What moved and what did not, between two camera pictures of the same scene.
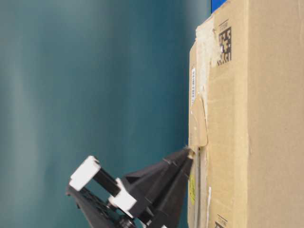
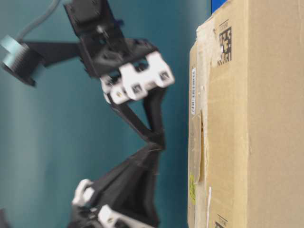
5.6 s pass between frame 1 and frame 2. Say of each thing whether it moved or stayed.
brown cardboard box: stayed
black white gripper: moved
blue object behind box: stayed
